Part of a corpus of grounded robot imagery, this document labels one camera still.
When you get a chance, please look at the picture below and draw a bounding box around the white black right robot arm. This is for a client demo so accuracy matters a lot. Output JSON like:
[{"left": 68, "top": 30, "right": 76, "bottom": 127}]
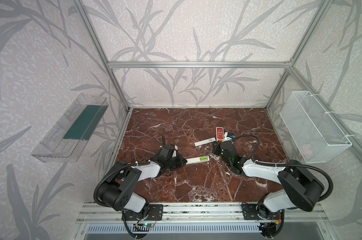
[{"left": 213, "top": 141, "right": 333, "bottom": 219}]

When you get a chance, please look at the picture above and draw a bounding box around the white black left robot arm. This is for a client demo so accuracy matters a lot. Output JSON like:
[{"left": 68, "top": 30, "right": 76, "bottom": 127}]
[{"left": 93, "top": 144, "right": 188, "bottom": 220}]

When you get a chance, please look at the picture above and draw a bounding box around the red white remote control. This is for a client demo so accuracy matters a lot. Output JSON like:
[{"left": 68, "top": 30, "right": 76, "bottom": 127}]
[{"left": 216, "top": 127, "right": 225, "bottom": 142}]

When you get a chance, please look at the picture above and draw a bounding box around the green circuit board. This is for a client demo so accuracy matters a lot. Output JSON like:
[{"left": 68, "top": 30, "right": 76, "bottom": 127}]
[{"left": 134, "top": 222, "right": 156, "bottom": 229}]

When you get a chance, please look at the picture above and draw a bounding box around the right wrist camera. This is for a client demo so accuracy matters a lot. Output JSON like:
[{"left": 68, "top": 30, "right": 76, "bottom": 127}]
[{"left": 220, "top": 132, "right": 235, "bottom": 143}]

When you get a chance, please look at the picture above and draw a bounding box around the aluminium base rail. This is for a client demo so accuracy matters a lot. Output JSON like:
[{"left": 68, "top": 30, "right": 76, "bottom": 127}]
[{"left": 75, "top": 202, "right": 329, "bottom": 224}]

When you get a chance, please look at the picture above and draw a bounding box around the white wire mesh basket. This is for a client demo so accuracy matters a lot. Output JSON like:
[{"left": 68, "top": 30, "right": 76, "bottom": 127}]
[{"left": 280, "top": 91, "right": 353, "bottom": 164}]

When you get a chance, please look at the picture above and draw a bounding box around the clear plastic wall tray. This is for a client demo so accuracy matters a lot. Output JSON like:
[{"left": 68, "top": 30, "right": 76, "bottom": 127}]
[{"left": 31, "top": 94, "right": 109, "bottom": 163}]

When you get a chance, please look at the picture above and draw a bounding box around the aluminium cage frame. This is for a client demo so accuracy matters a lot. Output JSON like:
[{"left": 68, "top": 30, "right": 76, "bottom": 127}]
[{"left": 72, "top": 0, "right": 362, "bottom": 169}]

